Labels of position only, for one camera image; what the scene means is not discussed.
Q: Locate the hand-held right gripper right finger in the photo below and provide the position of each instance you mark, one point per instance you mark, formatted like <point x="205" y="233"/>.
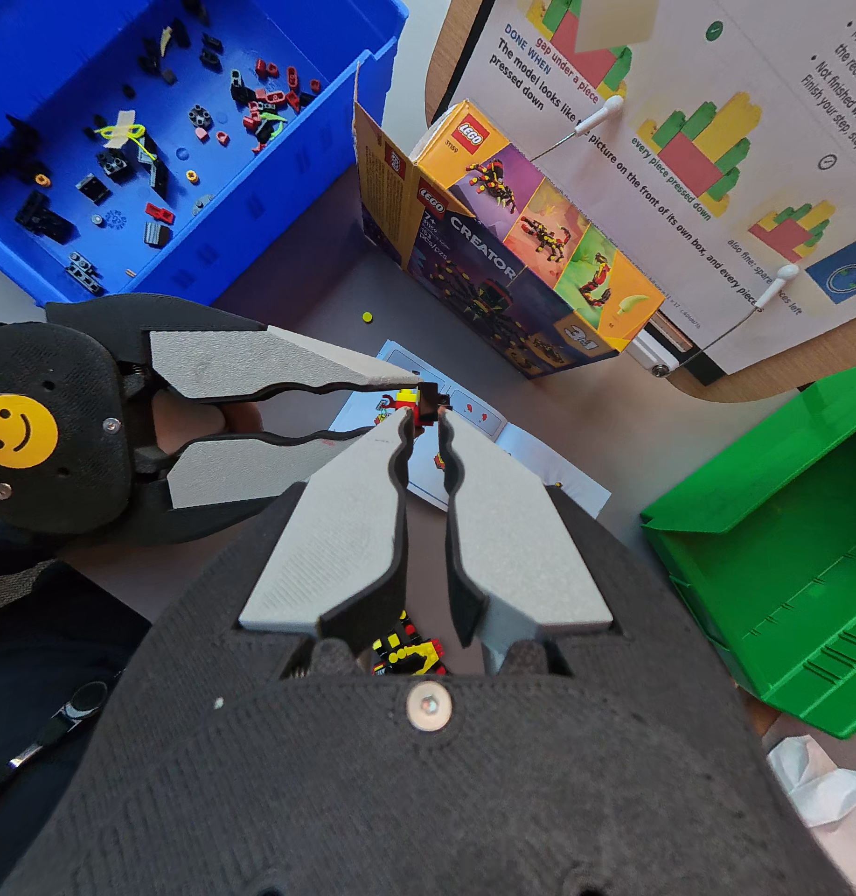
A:
<point x="526" y="553"/>

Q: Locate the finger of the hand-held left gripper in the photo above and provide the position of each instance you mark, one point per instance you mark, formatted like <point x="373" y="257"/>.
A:
<point x="239" y="469"/>
<point x="260" y="357"/>

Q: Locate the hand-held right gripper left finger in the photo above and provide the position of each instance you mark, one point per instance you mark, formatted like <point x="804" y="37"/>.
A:
<point x="330" y="546"/>

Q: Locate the red yellow black lego assembly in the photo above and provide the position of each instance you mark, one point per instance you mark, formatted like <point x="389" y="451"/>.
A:
<point x="424" y="395"/>

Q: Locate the lego instruction booklet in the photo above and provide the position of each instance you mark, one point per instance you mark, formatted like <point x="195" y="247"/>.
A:
<point x="526" y="455"/>

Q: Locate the black yellow lego spider model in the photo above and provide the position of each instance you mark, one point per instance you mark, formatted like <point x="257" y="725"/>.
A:
<point x="400" y="651"/>

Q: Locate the pile of loose lego pieces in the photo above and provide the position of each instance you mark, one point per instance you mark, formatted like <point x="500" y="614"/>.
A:
<point x="46" y="218"/>

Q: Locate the lego set cardboard box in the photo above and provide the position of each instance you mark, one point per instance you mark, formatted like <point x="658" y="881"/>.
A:
<point x="470" y="266"/>

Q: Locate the person's left hand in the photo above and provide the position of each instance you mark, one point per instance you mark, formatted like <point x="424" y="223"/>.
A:
<point x="204" y="420"/>

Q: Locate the blue plastic bin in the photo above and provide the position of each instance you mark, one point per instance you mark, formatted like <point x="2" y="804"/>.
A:
<point x="274" y="182"/>

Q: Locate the green plastic bin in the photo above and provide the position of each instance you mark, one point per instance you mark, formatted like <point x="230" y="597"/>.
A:
<point x="784" y="560"/>

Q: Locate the person's dark jacket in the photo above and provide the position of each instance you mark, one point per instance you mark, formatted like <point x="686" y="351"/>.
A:
<point x="43" y="665"/>

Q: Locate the white crumpled tissue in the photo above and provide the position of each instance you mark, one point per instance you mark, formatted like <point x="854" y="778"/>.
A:
<point x="819" y="777"/>

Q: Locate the printed instruction sheet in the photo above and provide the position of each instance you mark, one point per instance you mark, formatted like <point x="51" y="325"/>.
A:
<point x="679" y="91"/>

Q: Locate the white metal bracket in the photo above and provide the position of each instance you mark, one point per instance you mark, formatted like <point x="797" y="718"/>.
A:
<point x="652" y="346"/>

